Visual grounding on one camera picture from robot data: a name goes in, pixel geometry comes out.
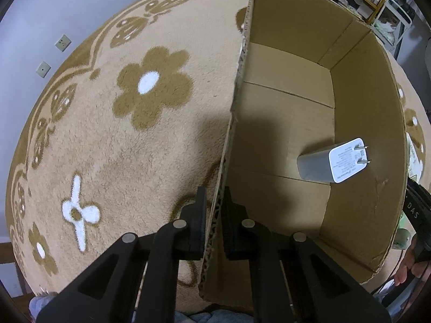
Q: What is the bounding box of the brown cardboard box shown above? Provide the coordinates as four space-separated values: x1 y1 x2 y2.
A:
197 0 409 305

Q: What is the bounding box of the person's right hand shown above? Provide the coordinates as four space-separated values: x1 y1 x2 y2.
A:
394 236 430 286

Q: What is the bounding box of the large white power adapter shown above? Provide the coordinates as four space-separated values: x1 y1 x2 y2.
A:
297 138 370 184

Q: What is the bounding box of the beige floral carpet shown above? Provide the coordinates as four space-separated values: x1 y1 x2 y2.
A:
5 0 430 312

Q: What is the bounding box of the white metal cart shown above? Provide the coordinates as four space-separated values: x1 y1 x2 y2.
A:
371 0 416 52

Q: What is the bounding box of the lower white wall socket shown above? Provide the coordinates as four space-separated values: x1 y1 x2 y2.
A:
36 61 51 78

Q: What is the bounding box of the white wall socket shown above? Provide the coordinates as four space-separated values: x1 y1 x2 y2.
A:
55 34 71 52
36 61 51 78

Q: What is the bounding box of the upper white wall socket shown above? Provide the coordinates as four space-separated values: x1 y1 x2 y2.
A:
55 34 71 52

